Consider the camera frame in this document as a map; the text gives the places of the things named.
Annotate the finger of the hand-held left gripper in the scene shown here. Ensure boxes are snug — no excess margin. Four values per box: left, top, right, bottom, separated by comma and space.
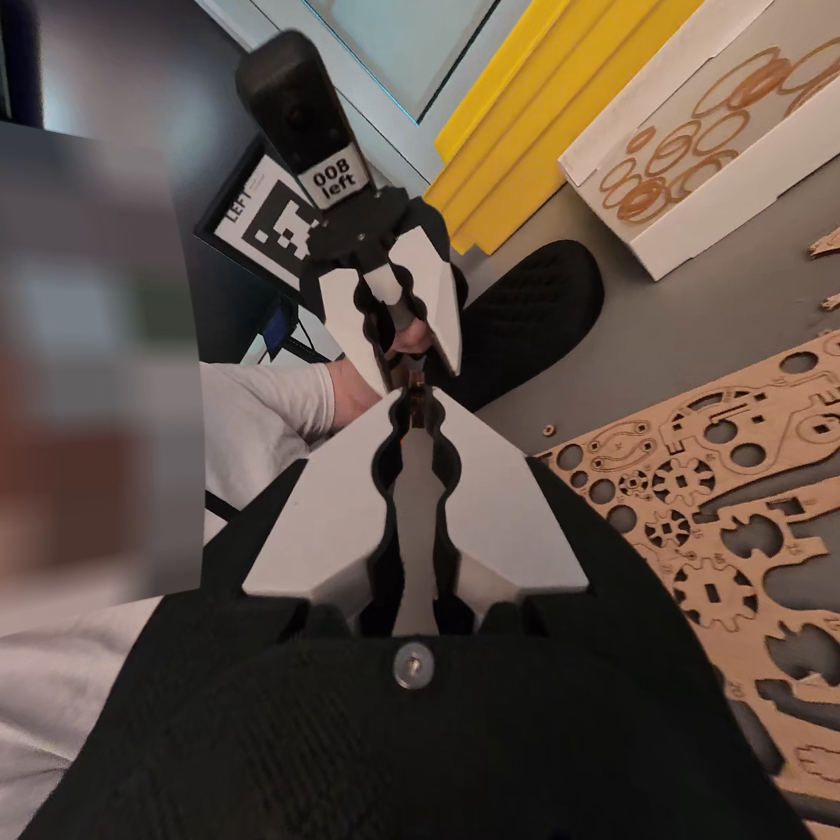
318, 268, 396, 396
390, 226, 465, 378

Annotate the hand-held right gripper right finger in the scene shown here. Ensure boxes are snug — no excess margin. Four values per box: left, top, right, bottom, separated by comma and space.
420, 386, 591, 619

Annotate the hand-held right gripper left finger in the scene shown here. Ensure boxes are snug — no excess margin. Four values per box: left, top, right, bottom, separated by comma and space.
241, 386, 406, 626

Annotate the person's left forearm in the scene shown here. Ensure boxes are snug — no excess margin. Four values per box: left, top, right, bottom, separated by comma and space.
199, 361, 340, 475

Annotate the laser-cut wooden parts sheet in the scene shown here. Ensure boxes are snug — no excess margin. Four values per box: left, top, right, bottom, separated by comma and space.
533, 330, 840, 824

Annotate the person's left hand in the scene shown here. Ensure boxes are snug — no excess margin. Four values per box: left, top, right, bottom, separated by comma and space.
325, 320, 431, 437

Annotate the black quilted cushion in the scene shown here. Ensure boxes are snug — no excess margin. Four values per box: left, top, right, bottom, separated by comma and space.
427, 239, 606, 416

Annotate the yellow board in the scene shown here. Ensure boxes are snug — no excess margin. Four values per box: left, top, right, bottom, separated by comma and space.
423, 0, 707, 257

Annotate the white cardboard box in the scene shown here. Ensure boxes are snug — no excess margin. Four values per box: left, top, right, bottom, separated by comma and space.
556, 0, 840, 283

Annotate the wooden ring sheet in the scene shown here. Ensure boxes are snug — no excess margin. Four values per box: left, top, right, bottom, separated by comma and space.
598, 45, 840, 225

